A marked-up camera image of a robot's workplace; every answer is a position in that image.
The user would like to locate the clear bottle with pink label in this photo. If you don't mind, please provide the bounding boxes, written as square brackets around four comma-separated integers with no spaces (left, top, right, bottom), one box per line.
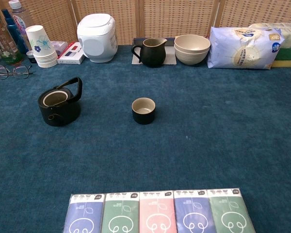
[8,0,34,50]

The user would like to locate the stack of floral paper cups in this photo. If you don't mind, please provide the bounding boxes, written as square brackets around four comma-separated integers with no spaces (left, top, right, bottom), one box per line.
[25,25,58,68]

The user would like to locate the blue tissue packet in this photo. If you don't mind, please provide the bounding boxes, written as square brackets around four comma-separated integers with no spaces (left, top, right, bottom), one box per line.
[173,189,218,233]
[63,193,106,233]

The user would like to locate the black ceramic pitcher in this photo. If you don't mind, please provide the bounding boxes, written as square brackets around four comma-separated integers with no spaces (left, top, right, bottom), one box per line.
[131,37,168,68]

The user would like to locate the black ceramic teacup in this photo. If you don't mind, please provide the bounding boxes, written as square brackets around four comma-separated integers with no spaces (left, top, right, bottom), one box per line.
[131,97,156,125]

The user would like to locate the pink tissue packet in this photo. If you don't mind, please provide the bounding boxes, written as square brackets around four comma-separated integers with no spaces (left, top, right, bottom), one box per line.
[139,191,178,233]

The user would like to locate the yellow green sponge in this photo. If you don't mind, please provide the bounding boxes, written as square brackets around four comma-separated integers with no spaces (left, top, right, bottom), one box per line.
[271,48,291,69]

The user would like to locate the black teapot with handle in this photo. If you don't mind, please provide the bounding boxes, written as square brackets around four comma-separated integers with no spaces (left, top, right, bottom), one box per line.
[37,77,83,127]

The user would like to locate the woven bamboo folding screen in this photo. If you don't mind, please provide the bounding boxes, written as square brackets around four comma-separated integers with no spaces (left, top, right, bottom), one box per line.
[0,0,291,46]

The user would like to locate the black-framed eyeglasses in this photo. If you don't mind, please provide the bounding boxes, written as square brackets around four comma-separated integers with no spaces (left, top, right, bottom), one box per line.
[0,64,33,80]

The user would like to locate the pale blue tissue pack bag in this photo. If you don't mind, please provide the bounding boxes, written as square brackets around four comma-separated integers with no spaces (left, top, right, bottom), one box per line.
[207,26,286,70]

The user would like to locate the blue plastic bottle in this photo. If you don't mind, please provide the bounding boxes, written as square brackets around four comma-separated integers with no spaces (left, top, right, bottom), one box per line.
[1,9,27,54]

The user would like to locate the green floral drink bottle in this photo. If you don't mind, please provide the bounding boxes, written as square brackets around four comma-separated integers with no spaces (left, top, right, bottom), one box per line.
[0,3,23,65]

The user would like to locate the white red blue card box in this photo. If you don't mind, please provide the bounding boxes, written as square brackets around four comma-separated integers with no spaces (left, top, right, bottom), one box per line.
[57,41,86,65]

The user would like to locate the white rice cooker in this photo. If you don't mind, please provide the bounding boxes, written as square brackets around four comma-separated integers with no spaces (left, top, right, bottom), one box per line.
[77,13,118,63]

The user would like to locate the green tissue packet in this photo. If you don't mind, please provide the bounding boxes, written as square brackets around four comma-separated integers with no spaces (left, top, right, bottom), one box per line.
[101,191,140,233]
[207,187,258,233]

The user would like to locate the beige ribbed bowl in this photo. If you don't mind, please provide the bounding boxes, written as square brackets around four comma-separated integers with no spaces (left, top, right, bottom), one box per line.
[174,34,211,66]

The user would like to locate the pale green packaged roll pack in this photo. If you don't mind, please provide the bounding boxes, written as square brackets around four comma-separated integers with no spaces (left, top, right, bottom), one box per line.
[248,22,291,50]

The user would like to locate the small pink white box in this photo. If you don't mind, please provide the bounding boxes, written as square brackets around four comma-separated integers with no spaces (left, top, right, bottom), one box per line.
[49,40,69,56]

